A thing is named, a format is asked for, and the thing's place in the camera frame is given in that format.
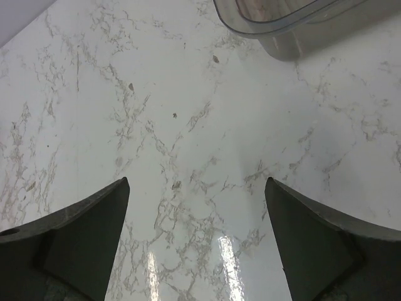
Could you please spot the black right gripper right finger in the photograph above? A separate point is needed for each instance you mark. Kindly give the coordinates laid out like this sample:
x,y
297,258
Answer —
x,y
329,255

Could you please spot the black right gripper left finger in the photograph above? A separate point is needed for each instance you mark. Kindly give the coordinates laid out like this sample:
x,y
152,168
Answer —
x,y
68,254

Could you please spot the clear grey plastic bin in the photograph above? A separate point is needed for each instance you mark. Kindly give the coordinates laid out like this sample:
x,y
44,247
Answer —
x,y
290,30

